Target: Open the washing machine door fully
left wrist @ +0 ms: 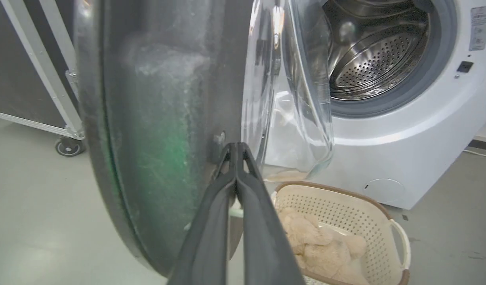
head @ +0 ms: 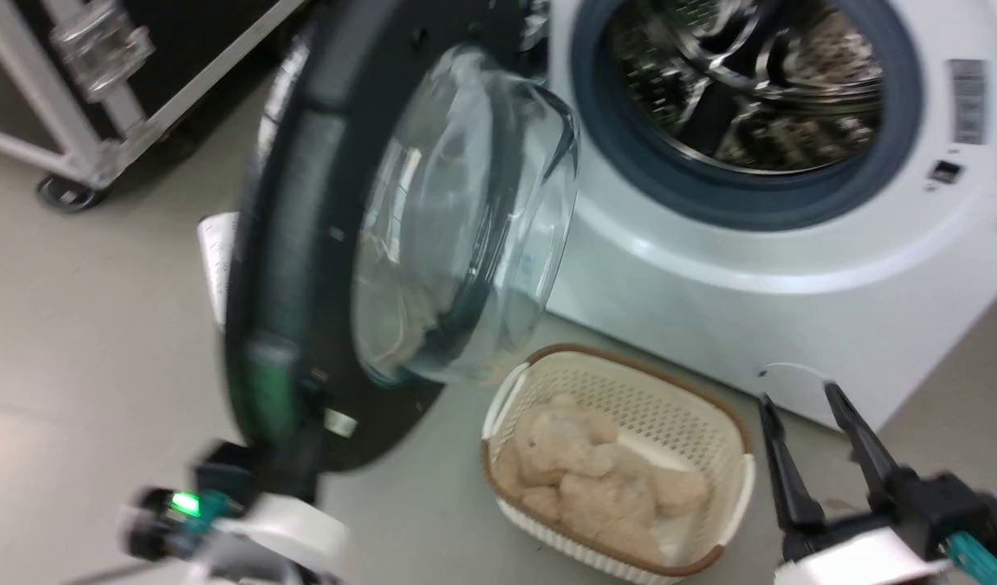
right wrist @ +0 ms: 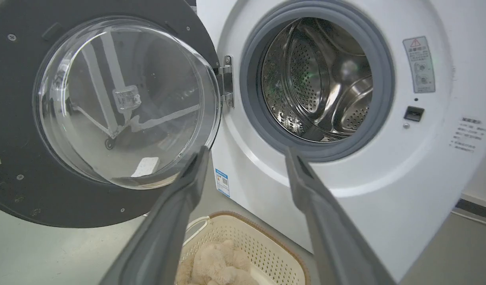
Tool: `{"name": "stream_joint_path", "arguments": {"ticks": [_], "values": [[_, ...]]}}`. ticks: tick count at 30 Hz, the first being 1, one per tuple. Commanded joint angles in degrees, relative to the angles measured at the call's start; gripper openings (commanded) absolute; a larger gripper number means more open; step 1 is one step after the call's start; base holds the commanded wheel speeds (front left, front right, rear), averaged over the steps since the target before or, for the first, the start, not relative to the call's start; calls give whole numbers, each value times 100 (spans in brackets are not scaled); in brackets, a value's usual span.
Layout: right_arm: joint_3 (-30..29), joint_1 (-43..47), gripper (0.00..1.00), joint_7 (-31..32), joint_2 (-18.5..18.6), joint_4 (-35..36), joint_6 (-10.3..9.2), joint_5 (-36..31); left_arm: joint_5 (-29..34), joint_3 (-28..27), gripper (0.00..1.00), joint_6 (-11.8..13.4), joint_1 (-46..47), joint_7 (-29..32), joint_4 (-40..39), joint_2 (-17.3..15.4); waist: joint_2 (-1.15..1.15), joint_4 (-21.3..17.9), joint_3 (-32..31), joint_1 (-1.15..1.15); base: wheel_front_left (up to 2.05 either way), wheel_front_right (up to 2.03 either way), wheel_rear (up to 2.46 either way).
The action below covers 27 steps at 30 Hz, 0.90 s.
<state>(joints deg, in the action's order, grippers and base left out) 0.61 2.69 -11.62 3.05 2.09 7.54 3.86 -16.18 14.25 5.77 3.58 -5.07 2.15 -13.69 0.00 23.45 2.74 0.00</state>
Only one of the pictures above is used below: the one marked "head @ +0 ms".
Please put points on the grey rubber door gasket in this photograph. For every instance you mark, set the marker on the grey rubber door gasket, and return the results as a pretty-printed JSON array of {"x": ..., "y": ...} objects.
[{"x": 628, "y": 154}]

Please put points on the cream plastic laundry basket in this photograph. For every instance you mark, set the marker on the cream plastic laundry basket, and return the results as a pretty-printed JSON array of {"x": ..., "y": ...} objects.
[{"x": 693, "y": 406}]

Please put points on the silver butterfly case latch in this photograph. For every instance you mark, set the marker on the silver butterfly case latch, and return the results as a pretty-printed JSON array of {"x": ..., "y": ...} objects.
[{"x": 100, "y": 49}]

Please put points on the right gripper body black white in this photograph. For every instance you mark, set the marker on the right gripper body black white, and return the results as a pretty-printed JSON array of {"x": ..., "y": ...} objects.
[{"x": 921, "y": 504}]

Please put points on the white front-load washing machine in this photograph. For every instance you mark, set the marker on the white front-load washing machine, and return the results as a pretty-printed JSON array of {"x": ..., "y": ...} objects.
[{"x": 791, "y": 309}]

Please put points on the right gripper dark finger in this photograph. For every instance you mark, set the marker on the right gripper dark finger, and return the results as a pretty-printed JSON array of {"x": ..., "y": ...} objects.
[
  {"x": 786, "y": 479},
  {"x": 864, "y": 447}
]

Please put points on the black door latch slot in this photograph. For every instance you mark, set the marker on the black door latch slot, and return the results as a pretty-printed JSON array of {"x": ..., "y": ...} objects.
[{"x": 946, "y": 171}]

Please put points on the white paper sheet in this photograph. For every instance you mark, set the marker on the white paper sheet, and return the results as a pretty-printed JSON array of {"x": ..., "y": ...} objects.
[{"x": 218, "y": 260}]

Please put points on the steel washer drum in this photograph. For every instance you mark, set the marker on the steel washer drum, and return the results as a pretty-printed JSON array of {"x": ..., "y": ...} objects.
[{"x": 750, "y": 73}]

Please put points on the beige plush teddy bear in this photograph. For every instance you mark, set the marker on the beige plush teddy bear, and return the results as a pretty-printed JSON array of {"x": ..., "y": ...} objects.
[{"x": 587, "y": 479}]

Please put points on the black flight case aluminium edges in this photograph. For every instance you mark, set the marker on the black flight case aluminium edges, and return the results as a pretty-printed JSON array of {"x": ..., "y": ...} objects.
[{"x": 181, "y": 49}]

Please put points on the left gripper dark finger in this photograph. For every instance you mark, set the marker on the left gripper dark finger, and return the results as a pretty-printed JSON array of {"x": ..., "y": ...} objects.
[{"x": 226, "y": 470}]

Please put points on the black round glass washer door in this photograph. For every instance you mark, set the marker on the black round glass washer door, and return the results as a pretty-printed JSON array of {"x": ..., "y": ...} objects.
[{"x": 319, "y": 244}]

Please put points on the grey label sticker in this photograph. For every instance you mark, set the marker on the grey label sticker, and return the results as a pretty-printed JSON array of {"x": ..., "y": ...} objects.
[{"x": 969, "y": 101}]

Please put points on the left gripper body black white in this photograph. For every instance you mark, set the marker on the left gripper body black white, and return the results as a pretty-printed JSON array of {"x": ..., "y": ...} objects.
[{"x": 262, "y": 532}]

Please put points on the black caster wheel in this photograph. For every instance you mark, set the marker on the black caster wheel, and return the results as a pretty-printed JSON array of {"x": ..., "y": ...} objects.
[{"x": 66, "y": 195}]

